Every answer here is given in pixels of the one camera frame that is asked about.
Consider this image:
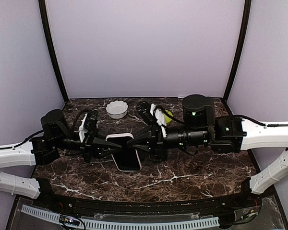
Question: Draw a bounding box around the green plastic bowl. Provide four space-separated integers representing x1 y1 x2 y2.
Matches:
164 110 173 126

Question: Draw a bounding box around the white fluted ceramic bowl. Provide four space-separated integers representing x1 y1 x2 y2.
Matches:
106 101 129 119

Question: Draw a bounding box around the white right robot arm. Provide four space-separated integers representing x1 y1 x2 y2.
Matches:
127 94 288 208

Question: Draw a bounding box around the black front rail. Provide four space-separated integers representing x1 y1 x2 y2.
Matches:
36 191 264 219

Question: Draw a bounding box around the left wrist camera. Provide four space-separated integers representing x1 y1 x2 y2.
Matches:
72 109 98 143

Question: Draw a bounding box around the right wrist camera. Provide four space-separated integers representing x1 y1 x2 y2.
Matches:
135 101 168 138

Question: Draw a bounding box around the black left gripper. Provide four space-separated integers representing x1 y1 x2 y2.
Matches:
53 124 123 164

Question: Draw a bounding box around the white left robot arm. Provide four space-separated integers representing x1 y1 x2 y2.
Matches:
0 109 122 209

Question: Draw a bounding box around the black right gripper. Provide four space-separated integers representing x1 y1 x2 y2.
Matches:
126 122 209 161

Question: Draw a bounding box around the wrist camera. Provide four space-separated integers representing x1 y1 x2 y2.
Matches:
72 109 98 143
135 101 168 138

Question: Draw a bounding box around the black frame post left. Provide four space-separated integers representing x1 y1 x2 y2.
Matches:
38 0 69 103

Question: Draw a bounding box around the white slotted cable duct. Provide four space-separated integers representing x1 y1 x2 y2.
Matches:
21 205 220 230

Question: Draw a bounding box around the black frame post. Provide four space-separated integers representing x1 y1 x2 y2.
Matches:
38 0 69 103
222 0 252 103

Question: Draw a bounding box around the black frame post right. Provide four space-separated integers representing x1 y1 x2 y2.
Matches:
222 0 252 103

